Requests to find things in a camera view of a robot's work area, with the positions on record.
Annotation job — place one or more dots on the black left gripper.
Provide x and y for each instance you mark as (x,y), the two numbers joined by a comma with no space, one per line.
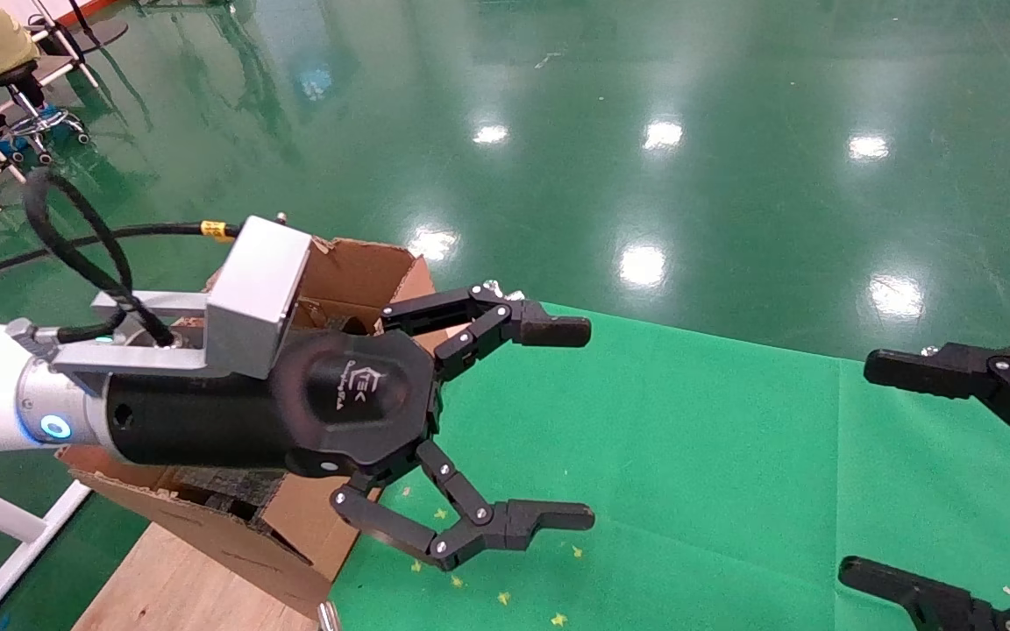
(233,421)

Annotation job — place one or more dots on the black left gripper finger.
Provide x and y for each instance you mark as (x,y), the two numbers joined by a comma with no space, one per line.
(549,330)
(514,524)

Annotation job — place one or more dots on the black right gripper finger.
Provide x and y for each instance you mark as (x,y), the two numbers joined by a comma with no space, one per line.
(935,600)
(961,372)

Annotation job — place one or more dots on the large open cardboard carton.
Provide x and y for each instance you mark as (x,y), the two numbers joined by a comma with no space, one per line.
(356,272)

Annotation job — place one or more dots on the green cloth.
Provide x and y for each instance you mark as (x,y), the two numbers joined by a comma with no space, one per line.
(689,456)

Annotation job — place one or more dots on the wheeled black stool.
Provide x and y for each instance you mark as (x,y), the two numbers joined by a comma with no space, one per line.
(40,123)

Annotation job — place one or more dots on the black round stand base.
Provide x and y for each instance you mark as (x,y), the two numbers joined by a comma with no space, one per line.
(106,33)

